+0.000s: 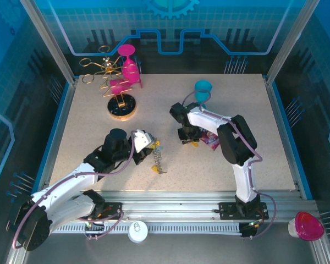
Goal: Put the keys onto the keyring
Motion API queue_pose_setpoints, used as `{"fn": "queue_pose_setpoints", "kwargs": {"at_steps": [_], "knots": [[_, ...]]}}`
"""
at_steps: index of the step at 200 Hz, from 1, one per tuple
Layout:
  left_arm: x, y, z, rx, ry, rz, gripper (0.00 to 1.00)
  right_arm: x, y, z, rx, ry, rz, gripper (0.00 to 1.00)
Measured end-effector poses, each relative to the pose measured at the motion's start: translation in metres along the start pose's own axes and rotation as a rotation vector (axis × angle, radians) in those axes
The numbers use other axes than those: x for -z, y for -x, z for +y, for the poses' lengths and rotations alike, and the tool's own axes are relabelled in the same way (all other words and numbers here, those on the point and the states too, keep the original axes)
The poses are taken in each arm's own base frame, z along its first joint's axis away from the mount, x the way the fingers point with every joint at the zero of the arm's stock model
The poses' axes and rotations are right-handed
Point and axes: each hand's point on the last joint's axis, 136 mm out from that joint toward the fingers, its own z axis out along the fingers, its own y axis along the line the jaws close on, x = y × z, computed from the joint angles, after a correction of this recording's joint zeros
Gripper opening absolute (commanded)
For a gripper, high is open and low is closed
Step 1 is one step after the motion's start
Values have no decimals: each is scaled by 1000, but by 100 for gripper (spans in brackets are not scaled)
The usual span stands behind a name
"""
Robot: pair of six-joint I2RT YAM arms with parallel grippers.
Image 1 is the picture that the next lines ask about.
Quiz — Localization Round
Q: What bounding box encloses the metal disc keyring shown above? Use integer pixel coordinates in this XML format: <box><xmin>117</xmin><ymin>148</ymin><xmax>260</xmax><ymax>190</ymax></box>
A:
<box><xmin>151</xmin><ymin>147</ymin><xmax>163</xmax><ymax>173</ymax></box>

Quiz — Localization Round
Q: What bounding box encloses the yellow tag key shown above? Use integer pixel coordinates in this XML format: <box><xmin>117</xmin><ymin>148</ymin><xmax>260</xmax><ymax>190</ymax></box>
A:
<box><xmin>151</xmin><ymin>164</ymin><xmax>168</xmax><ymax>176</ymax></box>

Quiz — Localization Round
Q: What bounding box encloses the purple candy bag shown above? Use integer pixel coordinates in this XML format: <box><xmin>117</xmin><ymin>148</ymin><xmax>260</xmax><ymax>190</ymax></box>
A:
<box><xmin>199</xmin><ymin>128</ymin><xmax>221</xmax><ymax>151</ymax></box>

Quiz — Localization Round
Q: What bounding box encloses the blue plastic goblet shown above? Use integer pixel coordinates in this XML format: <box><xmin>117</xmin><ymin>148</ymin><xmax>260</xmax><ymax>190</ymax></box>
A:
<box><xmin>194</xmin><ymin>79</ymin><xmax>213</xmax><ymax>109</ymax></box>

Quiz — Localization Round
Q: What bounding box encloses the pink plastic goblet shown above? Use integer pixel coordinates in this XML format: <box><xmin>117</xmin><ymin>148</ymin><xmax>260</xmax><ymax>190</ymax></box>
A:
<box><xmin>109</xmin><ymin>78</ymin><xmax>144</xmax><ymax>96</ymax></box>
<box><xmin>117</xmin><ymin>43</ymin><xmax>141</xmax><ymax>83</ymax></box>

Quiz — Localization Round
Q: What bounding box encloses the white round lid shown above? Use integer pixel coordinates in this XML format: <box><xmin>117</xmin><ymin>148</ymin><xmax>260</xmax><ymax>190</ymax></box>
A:
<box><xmin>128</xmin><ymin>221</ymin><xmax>149</xmax><ymax>244</ymax></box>

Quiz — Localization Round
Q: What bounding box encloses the black controller board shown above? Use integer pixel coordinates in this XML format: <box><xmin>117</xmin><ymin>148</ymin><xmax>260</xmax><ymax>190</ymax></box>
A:
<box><xmin>84</xmin><ymin>219</ymin><xmax>106</xmax><ymax>240</ymax></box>
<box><xmin>239</xmin><ymin>219</ymin><xmax>258</xmax><ymax>240</ymax></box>

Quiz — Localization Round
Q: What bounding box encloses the pink and white cup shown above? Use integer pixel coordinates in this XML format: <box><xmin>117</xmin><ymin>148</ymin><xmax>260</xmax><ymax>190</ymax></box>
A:
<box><xmin>288</xmin><ymin>211</ymin><xmax>326</xmax><ymax>243</ymax></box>

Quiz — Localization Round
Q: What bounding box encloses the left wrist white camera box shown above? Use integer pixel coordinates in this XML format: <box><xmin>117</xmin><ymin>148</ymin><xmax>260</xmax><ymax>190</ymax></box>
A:
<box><xmin>131</xmin><ymin>129</ymin><xmax>156</xmax><ymax>153</ymax></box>

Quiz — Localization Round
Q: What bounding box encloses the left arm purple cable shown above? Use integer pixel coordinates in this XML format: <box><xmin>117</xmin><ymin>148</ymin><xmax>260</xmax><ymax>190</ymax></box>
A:
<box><xmin>12</xmin><ymin>131</ymin><xmax>127</xmax><ymax>250</ymax></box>

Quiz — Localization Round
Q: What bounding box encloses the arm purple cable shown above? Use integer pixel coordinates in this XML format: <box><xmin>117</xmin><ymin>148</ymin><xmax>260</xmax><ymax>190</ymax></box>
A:
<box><xmin>183</xmin><ymin>90</ymin><xmax>277</xmax><ymax>240</ymax></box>
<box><xmin>12</xmin><ymin>131</ymin><xmax>127</xmax><ymax>250</ymax></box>

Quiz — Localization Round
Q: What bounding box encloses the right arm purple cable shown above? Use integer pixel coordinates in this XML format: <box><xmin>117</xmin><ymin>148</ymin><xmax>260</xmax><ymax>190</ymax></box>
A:
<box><xmin>183</xmin><ymin>90</ymin><xmax>277</xmax><ymax>240</ymax></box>

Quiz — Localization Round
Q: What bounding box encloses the gold wire glass rack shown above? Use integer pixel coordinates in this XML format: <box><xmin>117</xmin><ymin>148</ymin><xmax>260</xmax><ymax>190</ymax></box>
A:
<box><xmin>79</xmin><ymin>45</ymin><xmax>139</xmax><ymax>120</ymax></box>

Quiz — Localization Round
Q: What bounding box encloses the aluminium mounting rail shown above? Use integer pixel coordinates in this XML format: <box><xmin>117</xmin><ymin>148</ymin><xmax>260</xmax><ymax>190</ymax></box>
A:
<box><xmin>23</xmin><ymin>191</ymin><xmax>318</xmax><ymax>221</ymax></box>

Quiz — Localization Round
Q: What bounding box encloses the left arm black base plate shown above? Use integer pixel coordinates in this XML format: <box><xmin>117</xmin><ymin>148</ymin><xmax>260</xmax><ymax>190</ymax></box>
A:
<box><xmin>93</xmin><ymin>202</ymin><xmax>124</xmax><ymax>221</ymax></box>

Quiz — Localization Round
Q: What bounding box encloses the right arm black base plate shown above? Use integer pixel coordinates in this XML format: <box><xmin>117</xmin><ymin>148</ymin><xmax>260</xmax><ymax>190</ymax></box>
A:
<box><xmin>218</xmin><ymin>202</ymin><xmax>270</xmax><ymax>221</ymax></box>

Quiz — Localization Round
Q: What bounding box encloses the slotted grey cable duct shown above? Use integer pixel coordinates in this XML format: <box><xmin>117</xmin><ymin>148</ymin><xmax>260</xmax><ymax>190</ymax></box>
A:
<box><xmin>51</xmin><ymin>222</ymin><xmax>241</xmax><ymax>235</ymax></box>

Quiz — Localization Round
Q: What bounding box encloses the aluminium frame post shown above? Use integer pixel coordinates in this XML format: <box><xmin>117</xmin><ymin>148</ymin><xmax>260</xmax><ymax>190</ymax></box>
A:
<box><xmin>19</xmin><ymin>0</ymin><xmax>76</xmax><ymax>85</ymax></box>
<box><xmin>265</xmin><ymin>0</ymin><xmax>320</xmax><ymax>86</ymax></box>

